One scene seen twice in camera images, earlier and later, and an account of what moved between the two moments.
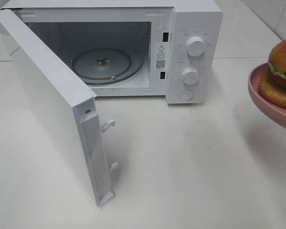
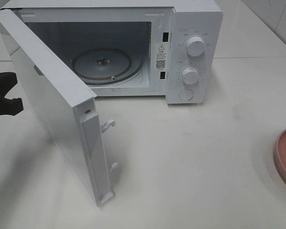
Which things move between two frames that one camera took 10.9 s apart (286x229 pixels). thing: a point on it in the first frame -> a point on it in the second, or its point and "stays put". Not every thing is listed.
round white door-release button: x=186 y=94 stays put
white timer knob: x=190 y=75 stays put
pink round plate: x=285 y=117 -> x=284 y=154
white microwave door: x=69 y=109 stays put
